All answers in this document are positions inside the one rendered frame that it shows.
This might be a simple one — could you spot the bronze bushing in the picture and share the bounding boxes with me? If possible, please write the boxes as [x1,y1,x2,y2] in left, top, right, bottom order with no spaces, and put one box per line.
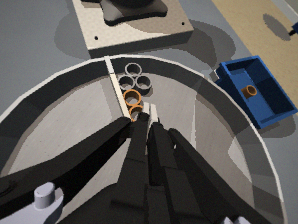
[123,89,141,110]
[241,85,257,99]
[129,105,143,121]

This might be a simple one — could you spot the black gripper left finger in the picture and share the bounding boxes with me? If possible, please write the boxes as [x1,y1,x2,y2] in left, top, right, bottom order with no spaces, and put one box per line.
[0,102,150,224]

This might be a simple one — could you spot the blue open tray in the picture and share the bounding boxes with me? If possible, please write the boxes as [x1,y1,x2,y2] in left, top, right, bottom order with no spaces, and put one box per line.
[209,55,298,129]

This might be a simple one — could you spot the grey metal bushing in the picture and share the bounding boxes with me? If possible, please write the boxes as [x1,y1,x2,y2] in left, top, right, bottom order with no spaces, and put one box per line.
[134,74,152,96]
[125,63,142,80]
[117,75,135,95]

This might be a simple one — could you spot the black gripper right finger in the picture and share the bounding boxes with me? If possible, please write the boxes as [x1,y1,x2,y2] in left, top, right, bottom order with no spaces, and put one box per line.
[146,104,272,224]

